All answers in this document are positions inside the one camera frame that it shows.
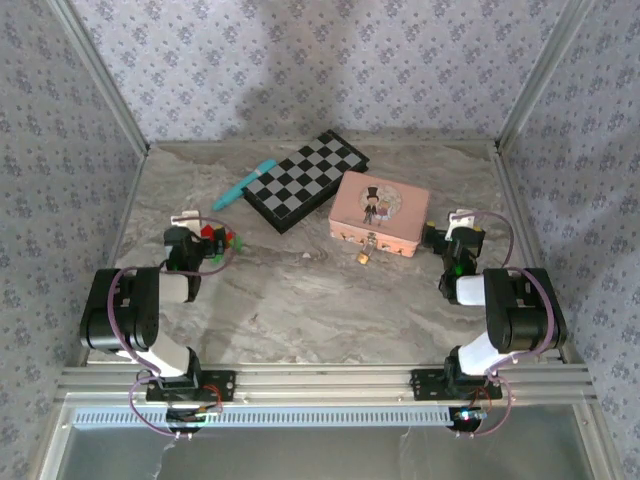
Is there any pink tin box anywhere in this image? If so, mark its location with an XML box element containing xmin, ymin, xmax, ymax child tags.
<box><xmin>328</xmin><ymin>171</ymin><xmax>431</xmax><ymax>259</ymax></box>

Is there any red toy building block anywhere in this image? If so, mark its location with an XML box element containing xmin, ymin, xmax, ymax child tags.
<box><xmin>199</xmin><ymin>224</ymin><xmax>235</xmax><ymax>242</ymax></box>

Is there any teal marker pen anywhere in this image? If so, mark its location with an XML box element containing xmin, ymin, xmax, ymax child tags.
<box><xmin>211</xmin><ymin>158</ymin><xmax>279</xmax><ymax>212</ymax></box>

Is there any folded black grey chessboard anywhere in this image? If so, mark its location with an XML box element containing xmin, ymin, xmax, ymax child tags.
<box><xmin>243</xmin><ymin>129</ymin><xmax>371</xmax><ymax>235</ymax></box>

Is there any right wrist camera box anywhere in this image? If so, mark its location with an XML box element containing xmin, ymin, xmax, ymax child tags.
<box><xmin>447</xmin><ymin>210</ymin><xmax>476</xmax><ymax>236</ymax></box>

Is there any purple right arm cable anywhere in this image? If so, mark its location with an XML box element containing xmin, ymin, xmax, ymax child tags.
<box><xmin>452</xmin><ymin>210</ymin><xmax>557</xmax><ymax>440</ymax></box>

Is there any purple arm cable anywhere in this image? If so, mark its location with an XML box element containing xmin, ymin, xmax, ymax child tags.
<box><xmin>452</xmin><ymin>210</ymin><xmax>557</xmax><ymax>440</ymax></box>
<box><xmin>109</xmin><ymin>215</ymin><xmax>239</xmax><ymax>442</ymax></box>

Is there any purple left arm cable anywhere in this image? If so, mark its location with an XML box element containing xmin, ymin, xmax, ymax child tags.
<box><xmin>109</xmin><ymin>215</ymin><xmax>239</xmax><ymax>442</ymax></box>

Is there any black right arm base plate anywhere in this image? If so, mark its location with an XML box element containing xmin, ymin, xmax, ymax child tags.
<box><xmin>410</xmin><ymin>367</ymin><xmax>503</xmax><ymax>402</ymax></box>

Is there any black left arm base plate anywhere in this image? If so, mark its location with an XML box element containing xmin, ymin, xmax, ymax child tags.
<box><xmin>145</xmin><ymin>368</ymin><xmax>237</xmax><ymax>402</ymax></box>

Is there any aluminium mounting rail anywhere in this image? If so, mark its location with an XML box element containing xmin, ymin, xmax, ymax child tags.
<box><xmin>55</xmin><ymin>363</ymin><xmax>597</xmax><ymax>404</ymax></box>

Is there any aluminium frame post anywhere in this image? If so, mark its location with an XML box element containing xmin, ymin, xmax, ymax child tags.
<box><xmin>48</xmin><ymin>0</ymin><xmax>151</xmax><ymax>154</ymax></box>
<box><xmin>493</xmin><ymin>0</ymin><xmax>597</xmax><ymax>154</ymax></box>

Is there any grey slotted cable duct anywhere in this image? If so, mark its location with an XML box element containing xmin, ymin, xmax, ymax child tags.
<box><xmin>73</xmin><ymin>405</ymin><xmax>454</xmax><ymax>428</ymax></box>

